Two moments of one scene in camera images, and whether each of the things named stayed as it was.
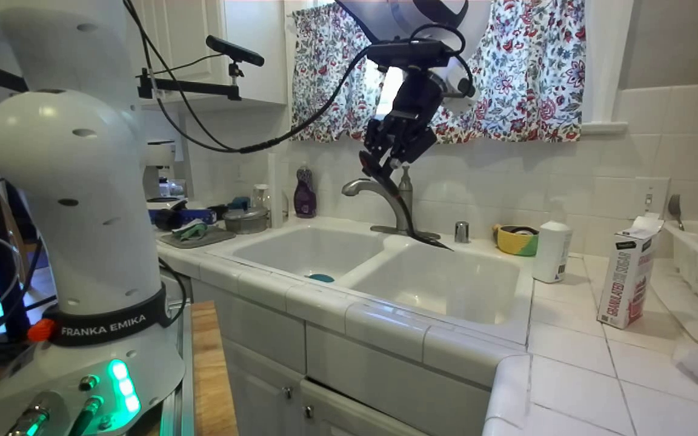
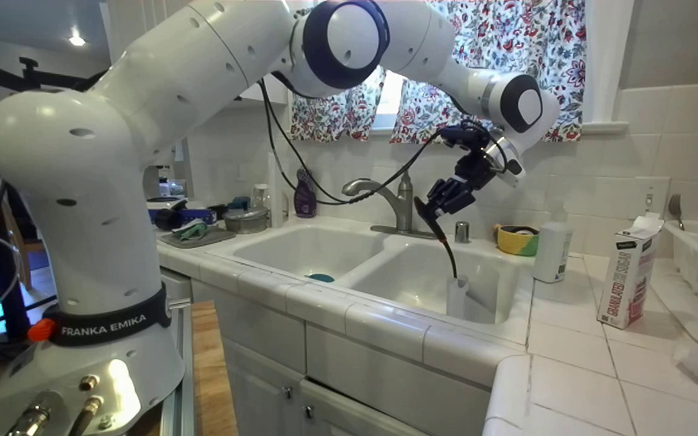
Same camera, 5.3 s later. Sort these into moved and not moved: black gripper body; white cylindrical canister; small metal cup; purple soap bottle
Moved: black gripper body
Not moved: white cylindrical canister; small metal cup; purple soap bottle
